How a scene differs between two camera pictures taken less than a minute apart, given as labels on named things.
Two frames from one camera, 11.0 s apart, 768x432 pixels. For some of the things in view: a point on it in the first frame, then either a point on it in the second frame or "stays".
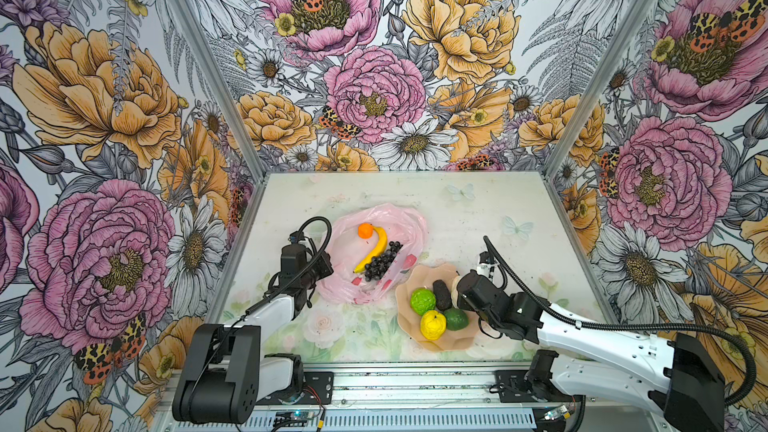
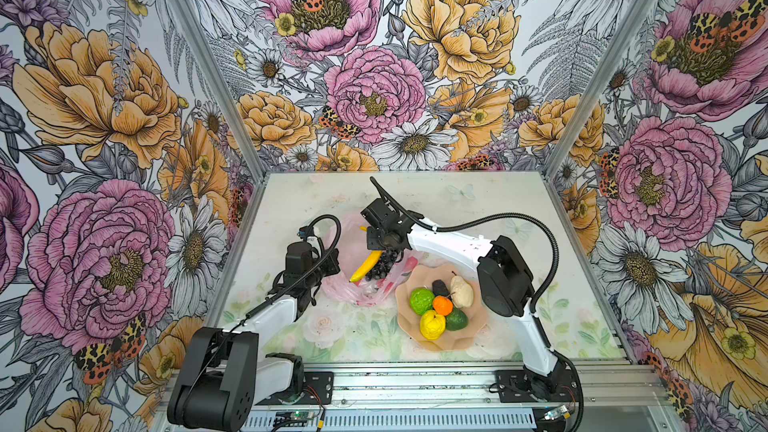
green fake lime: (422, 300) stays
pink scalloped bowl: (423, 277) stays
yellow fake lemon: (432, 325) stays
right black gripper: (462, 302) -> (372, 242)
